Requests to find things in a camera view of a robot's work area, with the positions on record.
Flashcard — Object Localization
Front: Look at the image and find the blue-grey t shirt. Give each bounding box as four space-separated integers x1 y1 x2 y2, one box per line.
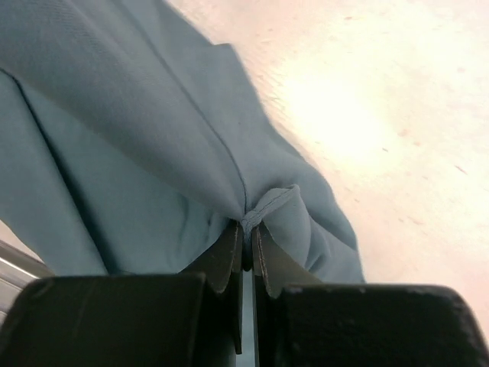
1 1 364 283

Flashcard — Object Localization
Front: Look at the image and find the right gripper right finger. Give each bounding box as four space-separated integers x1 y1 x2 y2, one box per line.
251 225 322 366

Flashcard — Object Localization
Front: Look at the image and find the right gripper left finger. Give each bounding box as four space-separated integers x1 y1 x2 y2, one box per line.
183 221 243 356

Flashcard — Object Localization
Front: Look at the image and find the aluminium rail frame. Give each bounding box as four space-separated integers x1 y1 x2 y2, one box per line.
0 241 53 323

